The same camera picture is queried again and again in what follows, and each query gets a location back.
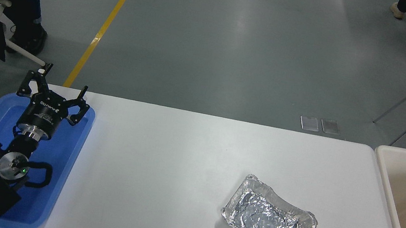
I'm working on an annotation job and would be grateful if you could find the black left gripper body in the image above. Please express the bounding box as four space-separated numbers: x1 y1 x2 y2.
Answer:
15 86 72 137

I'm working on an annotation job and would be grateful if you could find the blue plastic tray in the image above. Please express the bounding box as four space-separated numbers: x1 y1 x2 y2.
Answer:
0 90 97 228

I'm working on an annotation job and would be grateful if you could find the crumpled foil tray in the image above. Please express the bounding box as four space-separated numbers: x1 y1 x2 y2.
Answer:
218 170 325 228

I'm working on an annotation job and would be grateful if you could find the clear floor plate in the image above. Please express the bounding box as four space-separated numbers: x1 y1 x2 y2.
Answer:
298 115 321 132
319 118 343 136

